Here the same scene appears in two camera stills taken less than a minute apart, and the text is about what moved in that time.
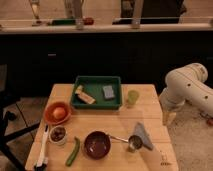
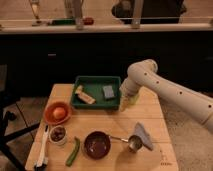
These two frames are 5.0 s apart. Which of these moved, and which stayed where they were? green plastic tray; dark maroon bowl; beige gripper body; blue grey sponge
Moved: beige gripper body
Stayed: green plastic tray; dark maroon bowl; blue grey sponge
